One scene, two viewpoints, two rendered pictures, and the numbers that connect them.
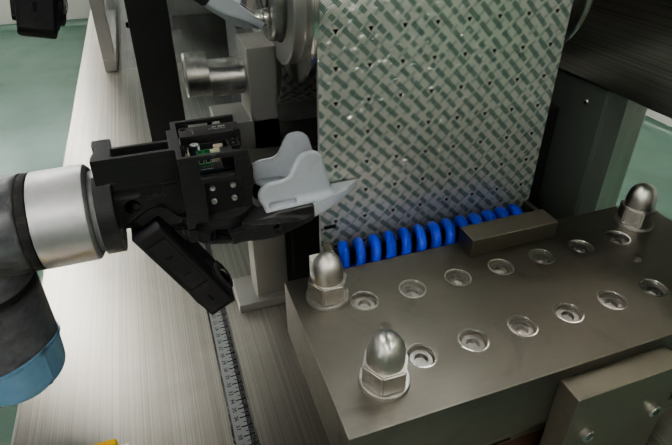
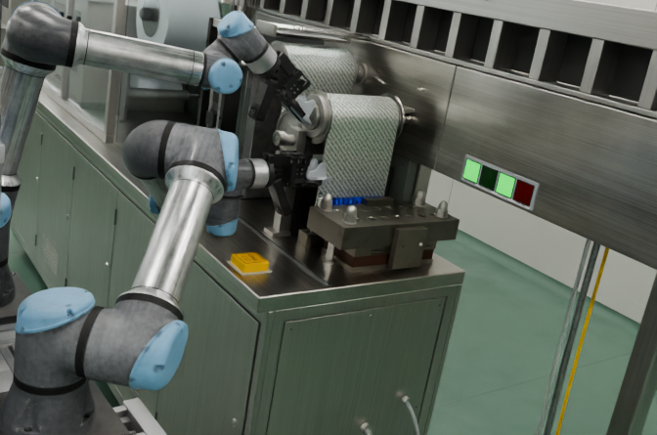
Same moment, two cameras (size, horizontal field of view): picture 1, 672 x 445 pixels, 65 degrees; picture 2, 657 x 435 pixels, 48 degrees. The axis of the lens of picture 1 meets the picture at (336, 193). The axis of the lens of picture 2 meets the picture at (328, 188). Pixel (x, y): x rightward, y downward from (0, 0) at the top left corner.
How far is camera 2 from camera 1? 1.54 m
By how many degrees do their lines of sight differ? 22
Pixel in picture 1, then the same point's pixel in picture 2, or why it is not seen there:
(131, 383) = (243, 248)
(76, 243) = (264, 178)
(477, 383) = (373, 224)
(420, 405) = (360, 225)
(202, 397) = (273, 252)
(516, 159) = (379, 179)
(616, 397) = (410, 234)
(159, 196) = (282, 170)
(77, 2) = not seen: outside the picture
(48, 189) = (258, 162)
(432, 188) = (353, 185)
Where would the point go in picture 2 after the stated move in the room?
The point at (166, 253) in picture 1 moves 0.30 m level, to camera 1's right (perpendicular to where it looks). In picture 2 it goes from (280, 189) to (389, 197)
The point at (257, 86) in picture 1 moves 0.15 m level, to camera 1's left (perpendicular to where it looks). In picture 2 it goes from (299, 144) to (244, 138)
